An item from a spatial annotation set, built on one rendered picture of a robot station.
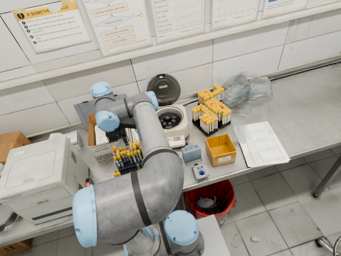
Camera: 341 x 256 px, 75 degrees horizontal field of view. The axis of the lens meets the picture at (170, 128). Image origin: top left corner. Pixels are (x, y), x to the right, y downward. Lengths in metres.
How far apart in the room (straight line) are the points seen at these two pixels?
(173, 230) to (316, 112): 1.21
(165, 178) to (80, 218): 0.17
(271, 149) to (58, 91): 1.30
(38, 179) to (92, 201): 0.67
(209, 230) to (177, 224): 0.26
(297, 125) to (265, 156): 0.33
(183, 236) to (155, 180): 0.41
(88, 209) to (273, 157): 1.06
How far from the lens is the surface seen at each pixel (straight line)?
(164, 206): 0.45
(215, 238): 1.06
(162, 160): 0.48
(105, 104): 0.79
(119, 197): 0.45
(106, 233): 0.47
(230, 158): 1.24
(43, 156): 1.19
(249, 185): 2.24
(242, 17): 1.51
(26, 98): 1.58
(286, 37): 1.78
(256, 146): 1.36
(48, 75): 1.42
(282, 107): 1.65
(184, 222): 0.84
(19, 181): 1.17
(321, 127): 1.60
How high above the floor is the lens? 1.93
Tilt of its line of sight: 46 degrees down
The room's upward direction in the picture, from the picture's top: 10 degrees counter-clockwise
